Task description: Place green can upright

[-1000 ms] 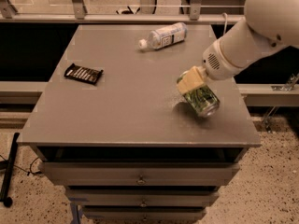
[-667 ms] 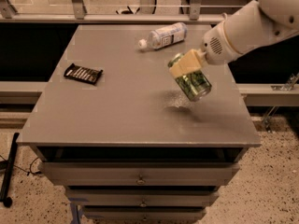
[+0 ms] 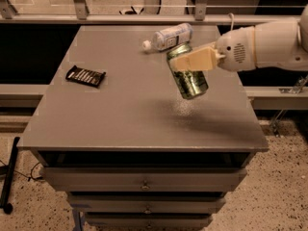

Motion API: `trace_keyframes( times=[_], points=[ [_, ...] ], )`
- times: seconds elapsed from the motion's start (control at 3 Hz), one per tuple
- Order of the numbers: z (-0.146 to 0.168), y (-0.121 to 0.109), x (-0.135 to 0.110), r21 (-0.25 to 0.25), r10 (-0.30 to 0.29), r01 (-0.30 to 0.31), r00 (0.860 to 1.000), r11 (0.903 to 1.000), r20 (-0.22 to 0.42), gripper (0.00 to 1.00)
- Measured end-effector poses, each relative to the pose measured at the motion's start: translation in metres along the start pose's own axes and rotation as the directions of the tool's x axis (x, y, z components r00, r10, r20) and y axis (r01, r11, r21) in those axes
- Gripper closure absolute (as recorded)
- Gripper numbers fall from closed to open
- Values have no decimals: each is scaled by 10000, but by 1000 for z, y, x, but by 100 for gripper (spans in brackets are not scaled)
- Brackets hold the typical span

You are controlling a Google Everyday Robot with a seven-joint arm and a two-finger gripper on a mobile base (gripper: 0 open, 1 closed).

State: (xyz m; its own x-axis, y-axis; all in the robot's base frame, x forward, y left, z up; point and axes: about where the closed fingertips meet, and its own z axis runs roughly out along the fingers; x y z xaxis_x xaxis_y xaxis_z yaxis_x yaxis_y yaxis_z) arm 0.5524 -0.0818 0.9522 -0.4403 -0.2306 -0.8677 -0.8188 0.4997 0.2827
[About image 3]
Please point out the grey metal railing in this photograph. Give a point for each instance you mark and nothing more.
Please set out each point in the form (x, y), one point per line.
(99, 12)

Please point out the black snack bar wrapper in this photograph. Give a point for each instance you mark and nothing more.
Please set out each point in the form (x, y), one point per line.
(85, 76)

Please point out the grey drawer cabinet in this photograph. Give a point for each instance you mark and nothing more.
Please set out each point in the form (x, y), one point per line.
(137, 118)

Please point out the top grey drawer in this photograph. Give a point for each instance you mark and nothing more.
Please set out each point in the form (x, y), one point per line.
(143, 180)

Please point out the clear plastic water bottle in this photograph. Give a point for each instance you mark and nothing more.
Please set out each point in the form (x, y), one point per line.
(169, 37)

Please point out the green soda can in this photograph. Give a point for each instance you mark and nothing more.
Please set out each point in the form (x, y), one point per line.
(189, 82)

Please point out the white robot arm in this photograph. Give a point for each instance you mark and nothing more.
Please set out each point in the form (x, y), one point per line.
(281, 43)

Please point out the middle grey drawer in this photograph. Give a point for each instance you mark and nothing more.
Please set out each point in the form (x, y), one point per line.
(147, 204)

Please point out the black pole on floor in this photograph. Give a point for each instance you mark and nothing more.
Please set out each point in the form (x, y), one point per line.
(8, 171)

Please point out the grey drawer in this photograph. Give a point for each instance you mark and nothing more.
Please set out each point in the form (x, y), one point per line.
(147, 204)
(143, 180)
(146, 221)

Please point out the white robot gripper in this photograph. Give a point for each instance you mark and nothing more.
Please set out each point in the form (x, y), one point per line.
(235, 51)

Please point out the bottom grey drawer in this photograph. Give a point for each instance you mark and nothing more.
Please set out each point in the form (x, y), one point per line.
(146, 221)

